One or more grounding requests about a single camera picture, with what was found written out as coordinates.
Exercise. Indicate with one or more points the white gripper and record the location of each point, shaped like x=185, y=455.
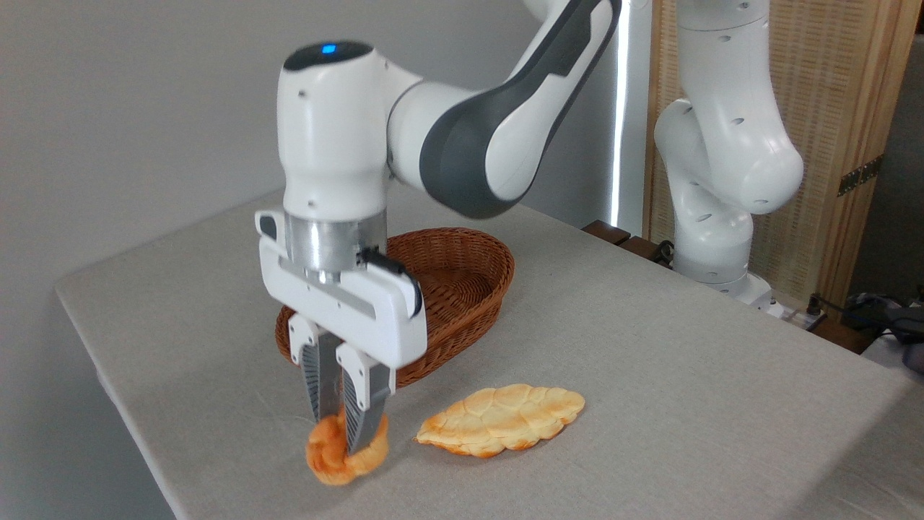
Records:
x=361, y=310

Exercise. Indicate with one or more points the round braided orange bread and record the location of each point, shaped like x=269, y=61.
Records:
x=328, y=466

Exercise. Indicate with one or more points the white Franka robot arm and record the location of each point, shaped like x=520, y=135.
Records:
x=332, y=144

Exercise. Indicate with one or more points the long flat braided bread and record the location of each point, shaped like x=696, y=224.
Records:
x=498, y=420

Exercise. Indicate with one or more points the brown wicker oval basket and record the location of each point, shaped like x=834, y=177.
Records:
x=469, y=289

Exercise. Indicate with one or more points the dark brown wooden block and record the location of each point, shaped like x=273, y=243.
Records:
x=639, y=248
x=606, y=232

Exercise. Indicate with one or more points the grey tablecloth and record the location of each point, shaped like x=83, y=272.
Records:
x=650, y=361

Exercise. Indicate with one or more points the white power strip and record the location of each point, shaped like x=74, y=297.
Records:
x=792, y=316

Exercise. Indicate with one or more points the black power plug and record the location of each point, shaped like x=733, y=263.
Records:
x=814, y=305

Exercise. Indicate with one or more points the brown wooden board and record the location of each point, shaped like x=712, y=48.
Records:
x=841, y=336

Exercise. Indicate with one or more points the metal screen hinge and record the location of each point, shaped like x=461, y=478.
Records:
x=859, y=175

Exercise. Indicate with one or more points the wooden rattan folding screen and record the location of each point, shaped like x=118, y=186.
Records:
x=830, y=72

